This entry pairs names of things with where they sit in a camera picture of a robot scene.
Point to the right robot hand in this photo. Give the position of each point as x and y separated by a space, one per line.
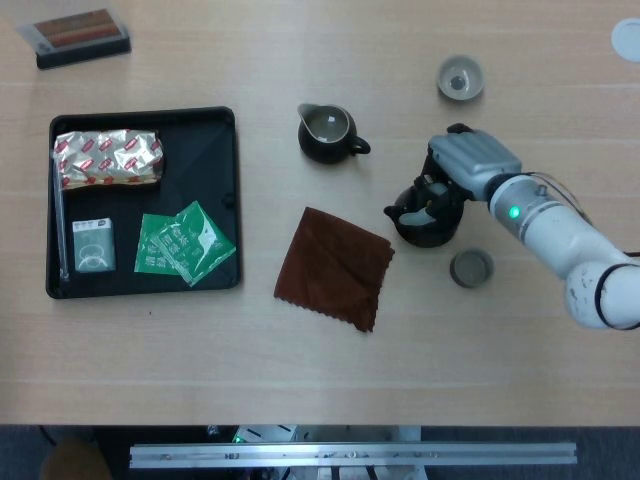
475 160

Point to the black teapot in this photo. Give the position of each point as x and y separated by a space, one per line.
425 237

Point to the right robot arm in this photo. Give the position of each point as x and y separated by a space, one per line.
555 235

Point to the grey teacup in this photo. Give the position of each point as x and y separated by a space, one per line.
470 267
445 87

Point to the brown folded cloth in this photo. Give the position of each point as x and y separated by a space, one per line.
330 270

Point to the white table grommet cap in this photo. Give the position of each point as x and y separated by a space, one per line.
627 40

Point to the black plastic tray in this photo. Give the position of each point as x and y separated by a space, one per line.
200 160

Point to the green tea sachet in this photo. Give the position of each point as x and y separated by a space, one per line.
195 240
147 250

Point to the silver foil tea packet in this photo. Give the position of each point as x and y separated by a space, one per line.
105 157

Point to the grey-green small tea box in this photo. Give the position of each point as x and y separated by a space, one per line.
94 247

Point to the acrylic sign stand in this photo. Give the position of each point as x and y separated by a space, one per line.
80 35

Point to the clear plastic stick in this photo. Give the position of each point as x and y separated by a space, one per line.
61 225

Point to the orange brown seat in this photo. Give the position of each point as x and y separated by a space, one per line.
75 460

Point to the aluminium rail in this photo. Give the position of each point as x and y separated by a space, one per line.
350 455

